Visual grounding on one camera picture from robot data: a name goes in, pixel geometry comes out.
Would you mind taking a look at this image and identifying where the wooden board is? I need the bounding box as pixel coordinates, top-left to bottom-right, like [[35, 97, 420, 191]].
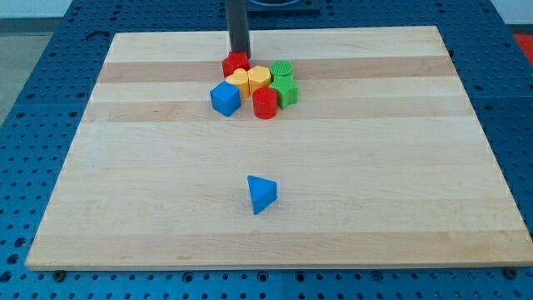
[[26, 26, 532, 271]]

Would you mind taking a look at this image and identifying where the red cylinder block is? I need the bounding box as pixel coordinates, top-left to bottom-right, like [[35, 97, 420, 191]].
[[252, 87, 277, 119]]

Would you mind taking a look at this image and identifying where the blue triangle block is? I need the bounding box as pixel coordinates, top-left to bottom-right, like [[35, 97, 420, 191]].
[[247, 175, 277, 215]]

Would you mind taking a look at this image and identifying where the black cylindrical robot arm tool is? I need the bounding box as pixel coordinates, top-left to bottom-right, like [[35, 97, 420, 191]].
[[226, 0, 251, 59]]

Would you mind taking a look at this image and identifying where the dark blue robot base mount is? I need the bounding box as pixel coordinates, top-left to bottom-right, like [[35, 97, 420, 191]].
[[246, 0, 321, 13]]

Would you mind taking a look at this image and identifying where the yellow hexagon block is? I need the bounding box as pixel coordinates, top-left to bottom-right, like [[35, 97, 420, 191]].
[[247, 66, 271, 96]]

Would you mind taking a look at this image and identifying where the green cylinder block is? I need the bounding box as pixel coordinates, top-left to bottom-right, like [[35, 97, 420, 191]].
[[270, 60, 293, 80]]

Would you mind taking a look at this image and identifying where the red star block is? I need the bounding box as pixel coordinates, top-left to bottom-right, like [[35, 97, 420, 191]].
[[222, 51, 250, 78]]

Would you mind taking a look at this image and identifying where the green star block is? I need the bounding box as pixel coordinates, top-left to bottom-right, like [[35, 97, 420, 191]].
[[270, 76, 299, 109]]

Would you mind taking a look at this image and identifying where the yellow heart block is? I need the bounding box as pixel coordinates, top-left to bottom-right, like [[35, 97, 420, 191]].
[[226, 68, 250, 99]]

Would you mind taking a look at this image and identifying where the blue cube block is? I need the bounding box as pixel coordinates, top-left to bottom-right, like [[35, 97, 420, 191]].
[[210, 82, 241, 117]]

